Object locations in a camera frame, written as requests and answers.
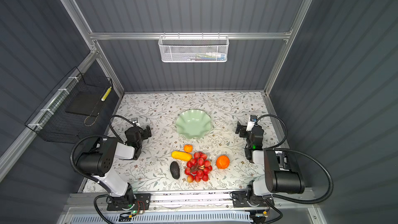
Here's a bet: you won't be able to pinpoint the white wire mesh basket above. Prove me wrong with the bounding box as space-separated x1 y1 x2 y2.
158 36 230 63

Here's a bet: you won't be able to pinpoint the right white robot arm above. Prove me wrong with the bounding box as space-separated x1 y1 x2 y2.
235 121 305 206

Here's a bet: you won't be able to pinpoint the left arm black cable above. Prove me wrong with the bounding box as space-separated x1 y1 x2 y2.
69 114 137 224

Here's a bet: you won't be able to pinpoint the red fake grape bunch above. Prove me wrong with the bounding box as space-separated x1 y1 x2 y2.
184 152 212 183

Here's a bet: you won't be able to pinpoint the floral table mat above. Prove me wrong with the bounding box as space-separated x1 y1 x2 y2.
108 92 278 191

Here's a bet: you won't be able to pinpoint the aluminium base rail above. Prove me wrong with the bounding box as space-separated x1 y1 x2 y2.
66 189 315 215

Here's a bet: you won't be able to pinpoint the small orange fake tangerine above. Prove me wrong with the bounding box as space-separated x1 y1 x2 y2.
183 145 193 153

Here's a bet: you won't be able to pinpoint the yellow marker in basket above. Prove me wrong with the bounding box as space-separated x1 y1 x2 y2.
101 87 112 102

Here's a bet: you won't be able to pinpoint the yellow fake fruit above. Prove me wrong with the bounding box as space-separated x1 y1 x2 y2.
171 151 192 162

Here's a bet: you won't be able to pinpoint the dark fake avocado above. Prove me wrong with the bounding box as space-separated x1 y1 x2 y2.
170 161 180 179

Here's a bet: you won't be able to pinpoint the green scalloped fruit bowl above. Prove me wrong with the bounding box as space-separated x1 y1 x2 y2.
175 110 211 140

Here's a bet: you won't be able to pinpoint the black wire basket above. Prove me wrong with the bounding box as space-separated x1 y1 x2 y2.
25 63 119 144

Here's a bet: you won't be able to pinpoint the large orange fake fruit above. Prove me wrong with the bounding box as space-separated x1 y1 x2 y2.
216 155 230 170

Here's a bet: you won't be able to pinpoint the items in white basket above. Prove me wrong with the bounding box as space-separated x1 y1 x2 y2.
186 52 227 61

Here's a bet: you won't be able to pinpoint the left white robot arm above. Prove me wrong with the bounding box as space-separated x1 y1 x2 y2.
70 126 152 211

